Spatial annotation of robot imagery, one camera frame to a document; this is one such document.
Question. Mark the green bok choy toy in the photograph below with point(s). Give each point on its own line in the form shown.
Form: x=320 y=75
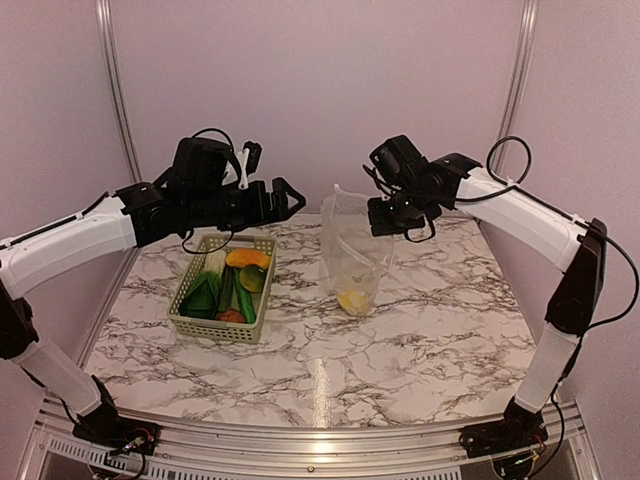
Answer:
x=202 y=297

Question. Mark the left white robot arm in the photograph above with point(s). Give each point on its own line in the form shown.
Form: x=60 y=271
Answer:
x=128 y=219

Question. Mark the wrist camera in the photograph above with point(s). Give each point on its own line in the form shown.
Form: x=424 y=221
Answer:
x=203 y=164
x=398 y=161

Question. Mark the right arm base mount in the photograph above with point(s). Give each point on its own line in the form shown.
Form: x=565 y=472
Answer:
x=518 y=428

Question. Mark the clear zip top bag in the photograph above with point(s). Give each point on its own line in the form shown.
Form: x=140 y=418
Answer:
x=353 y=258

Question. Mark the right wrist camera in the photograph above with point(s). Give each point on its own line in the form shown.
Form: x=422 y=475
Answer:
x=398 y=161

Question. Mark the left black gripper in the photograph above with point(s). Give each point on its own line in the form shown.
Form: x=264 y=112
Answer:
x=278 y=212

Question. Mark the right aluminium frame post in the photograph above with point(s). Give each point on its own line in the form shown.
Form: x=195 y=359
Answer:
x=521 y=64

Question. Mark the brown orange round toy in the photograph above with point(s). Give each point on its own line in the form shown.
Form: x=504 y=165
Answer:
x=230 y=316

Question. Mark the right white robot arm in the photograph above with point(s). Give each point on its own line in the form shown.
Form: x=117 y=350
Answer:
x=416 y=191

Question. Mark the green lime toy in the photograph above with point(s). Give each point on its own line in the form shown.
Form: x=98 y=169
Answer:
x=252 y=278

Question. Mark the bright green pepper toy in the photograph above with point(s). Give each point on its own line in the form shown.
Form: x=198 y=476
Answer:
x=245 y=304

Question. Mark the green perforated plastic basket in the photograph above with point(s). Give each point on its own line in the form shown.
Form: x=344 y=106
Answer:
x=217 y=330

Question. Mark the front aluminium rail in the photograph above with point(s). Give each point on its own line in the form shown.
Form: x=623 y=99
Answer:
x=191 y=449

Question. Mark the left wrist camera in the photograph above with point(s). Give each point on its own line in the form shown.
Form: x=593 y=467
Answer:
x=203 y=164

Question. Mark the yellow lemon toy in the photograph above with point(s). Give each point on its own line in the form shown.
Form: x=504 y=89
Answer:
x=355 y=302

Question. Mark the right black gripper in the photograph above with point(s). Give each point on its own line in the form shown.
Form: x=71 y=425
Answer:
x=381 y=226

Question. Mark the aluminium frame post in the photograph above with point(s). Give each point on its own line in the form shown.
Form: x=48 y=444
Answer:
x=109 y=49
x=521 y=64

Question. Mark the orange yellow mango toy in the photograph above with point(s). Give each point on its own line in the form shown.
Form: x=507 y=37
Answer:
x=242 y=257

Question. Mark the dark green cucumber toy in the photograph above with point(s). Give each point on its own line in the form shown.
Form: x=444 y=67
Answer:
x=226 y=290

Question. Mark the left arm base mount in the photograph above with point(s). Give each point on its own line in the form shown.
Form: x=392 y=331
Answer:
x=106 y=426

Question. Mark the left aluminium frame post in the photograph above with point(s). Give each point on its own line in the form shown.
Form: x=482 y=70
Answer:
x=109 y=49

